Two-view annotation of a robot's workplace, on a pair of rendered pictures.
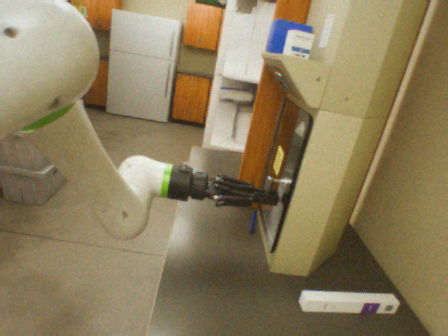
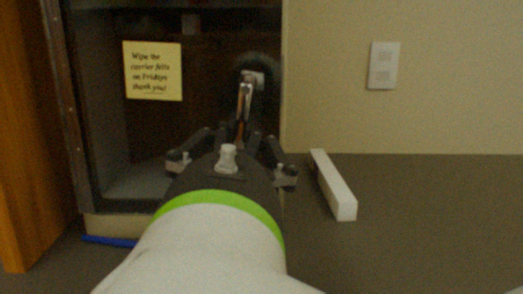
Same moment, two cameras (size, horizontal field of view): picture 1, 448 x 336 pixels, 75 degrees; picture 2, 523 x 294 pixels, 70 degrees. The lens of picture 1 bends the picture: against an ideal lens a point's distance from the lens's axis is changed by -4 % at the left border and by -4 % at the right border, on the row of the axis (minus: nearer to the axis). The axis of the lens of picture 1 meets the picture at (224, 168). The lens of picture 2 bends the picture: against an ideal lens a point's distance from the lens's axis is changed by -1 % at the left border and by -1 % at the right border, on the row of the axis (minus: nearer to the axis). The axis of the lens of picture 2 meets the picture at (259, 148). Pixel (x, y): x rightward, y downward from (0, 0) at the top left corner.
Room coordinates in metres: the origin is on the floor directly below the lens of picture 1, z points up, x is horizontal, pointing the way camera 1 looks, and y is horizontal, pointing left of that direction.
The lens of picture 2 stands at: (0.68, 0.33, 1.29)
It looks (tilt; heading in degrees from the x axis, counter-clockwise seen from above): 21 degrees down; 276
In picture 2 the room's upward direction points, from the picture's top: straight up
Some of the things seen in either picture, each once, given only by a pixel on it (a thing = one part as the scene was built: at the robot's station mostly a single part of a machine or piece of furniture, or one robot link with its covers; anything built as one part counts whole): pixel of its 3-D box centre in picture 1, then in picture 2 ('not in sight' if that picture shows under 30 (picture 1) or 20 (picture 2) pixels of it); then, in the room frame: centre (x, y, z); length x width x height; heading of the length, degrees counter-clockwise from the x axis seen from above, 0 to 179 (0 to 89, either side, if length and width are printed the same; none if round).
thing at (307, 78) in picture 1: (285, 76); not in sight; (0.85, -0.11, 1.46); 0.32 x 0.11 x 0.10; 5
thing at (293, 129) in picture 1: (279, 170); (170, 88); (0.86, -0.16, 1.19); 0.30 x 0.01 x 0.40; 5
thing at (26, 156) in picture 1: (37, 139); not in sight; (2.36, 1.64, 0.49); 0.60 x 0.42 x 0.33; 5
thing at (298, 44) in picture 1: (298, 45); not in sight; (0.80, -0.12, 1.54); 0.05 x 0.05 x 0.06; 13
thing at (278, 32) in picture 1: (287, 40); not in sight; (0.94, -0.11, 1.56); 0.10 x 0.10 x 0.09; 5
